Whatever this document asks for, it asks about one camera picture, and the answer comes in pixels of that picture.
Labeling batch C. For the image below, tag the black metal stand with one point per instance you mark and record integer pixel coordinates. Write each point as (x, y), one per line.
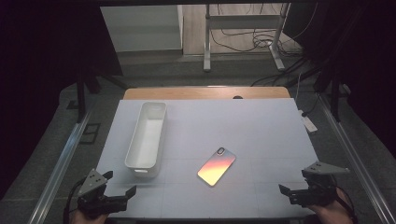
(335, 99)
(81, 99)

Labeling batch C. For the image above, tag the small black knob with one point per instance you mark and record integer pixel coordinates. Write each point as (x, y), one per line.
(237, 97)

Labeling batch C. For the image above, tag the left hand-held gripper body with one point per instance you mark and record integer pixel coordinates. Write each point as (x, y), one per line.
(91, 186)

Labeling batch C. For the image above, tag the black curtain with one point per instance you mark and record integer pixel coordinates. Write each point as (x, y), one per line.
(373, 62)
(37, 62)

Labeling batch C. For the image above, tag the white metal desk frame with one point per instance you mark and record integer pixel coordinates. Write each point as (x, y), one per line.
(206, 46)

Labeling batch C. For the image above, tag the iridescent phone case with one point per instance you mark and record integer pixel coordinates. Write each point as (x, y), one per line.
(216, 168)

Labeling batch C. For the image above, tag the white power strip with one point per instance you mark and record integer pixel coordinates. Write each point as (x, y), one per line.
(308, 123)

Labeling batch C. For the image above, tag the white table mat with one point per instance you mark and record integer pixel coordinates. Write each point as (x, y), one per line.
(249, 130)

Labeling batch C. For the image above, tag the person's right hand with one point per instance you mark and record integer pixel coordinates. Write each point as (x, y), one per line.
(330, 214)

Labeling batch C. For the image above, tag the aluminium floor rail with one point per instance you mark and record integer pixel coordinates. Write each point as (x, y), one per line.
(355, 158)
(59, 171)

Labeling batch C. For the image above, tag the white plastic bin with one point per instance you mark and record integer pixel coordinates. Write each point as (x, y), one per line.
(146, 140)

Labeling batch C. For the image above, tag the person's left hand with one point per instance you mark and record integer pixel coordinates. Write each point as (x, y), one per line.
(85, 218)

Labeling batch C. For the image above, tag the white cabinet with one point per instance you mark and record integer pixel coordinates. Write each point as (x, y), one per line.
(143, 28)

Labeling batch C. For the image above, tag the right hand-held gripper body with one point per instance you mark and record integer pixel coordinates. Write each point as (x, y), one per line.
(320, 186)

